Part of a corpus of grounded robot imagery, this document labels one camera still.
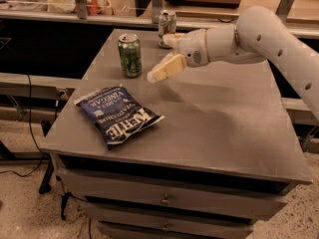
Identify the green soda can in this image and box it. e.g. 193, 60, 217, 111
118, 33, 142, 78

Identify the white soda can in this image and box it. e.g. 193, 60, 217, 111
158, 9, 176, 48

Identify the grey drawer cabinet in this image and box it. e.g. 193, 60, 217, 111
43, 36, 311, 239

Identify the metal frame post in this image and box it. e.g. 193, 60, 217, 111
75, 0, 88, 19

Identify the black floor cable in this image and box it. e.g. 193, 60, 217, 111
0, 74, 51, 178

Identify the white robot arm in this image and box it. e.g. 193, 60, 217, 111
148, 6, 319, 119

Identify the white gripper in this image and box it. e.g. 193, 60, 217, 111
147, 29, 209, 83

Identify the blue Kettle chips bag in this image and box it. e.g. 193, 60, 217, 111
74, 86, 164, 149

